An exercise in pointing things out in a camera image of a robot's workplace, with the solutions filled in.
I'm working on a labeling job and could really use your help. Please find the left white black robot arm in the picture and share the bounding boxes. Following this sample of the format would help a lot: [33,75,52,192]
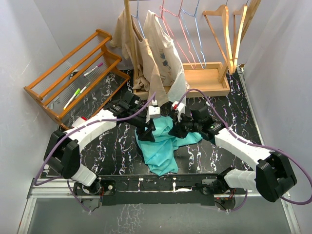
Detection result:
[44,92,160,195]

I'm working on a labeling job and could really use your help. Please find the white printed t shirt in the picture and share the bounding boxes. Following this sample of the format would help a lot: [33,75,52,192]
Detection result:
[142,10,191,104]

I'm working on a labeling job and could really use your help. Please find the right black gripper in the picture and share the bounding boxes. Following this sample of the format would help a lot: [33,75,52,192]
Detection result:
[168,113,201,139]

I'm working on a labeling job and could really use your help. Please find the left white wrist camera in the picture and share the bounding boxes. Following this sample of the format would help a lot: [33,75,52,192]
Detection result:
[146,99,161,123]

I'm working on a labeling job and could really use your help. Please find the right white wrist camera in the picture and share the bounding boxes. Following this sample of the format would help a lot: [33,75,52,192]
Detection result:
[171,101,185,122]

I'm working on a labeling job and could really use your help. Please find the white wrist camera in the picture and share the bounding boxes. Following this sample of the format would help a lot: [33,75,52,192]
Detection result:
[171,101,185,122]
[146,99,161,123]

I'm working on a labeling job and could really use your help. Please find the beige t shirt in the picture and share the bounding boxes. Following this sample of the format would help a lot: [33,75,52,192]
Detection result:
[110,11,169,106]

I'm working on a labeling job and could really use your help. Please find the purple cap marker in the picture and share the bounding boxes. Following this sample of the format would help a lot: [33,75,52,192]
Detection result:
[83,62,103,77]

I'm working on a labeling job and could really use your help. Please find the teal t shirt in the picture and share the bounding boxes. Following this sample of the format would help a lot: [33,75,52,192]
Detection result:
[136,116,202,176]

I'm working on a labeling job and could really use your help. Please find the wooden clothes rack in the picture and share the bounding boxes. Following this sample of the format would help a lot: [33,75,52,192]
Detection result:
[123,0,262,100]

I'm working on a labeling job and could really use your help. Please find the orange wooden shelf rack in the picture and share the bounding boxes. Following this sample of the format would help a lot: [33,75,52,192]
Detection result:
[24,29,130,130]

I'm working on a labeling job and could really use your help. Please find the green cap marker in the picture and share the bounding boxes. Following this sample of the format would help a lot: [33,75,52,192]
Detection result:
[63,88,80,110]

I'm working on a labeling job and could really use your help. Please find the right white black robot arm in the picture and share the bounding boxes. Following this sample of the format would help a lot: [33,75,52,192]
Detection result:
[169,102,297,202]

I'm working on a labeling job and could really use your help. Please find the blue hanger under beige shirt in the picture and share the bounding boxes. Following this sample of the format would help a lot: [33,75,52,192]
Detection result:
[131,0,145,38]

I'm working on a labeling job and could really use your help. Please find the blue wire hanger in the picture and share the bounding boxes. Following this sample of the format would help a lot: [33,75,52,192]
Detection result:
[180,0,207,69]

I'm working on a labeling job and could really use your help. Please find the dark green marker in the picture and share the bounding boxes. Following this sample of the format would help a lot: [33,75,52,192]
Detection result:
[75,82,91,99]

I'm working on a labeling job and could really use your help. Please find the pink wire hanger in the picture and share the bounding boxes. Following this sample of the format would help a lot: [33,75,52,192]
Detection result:
[159,0,196,70]

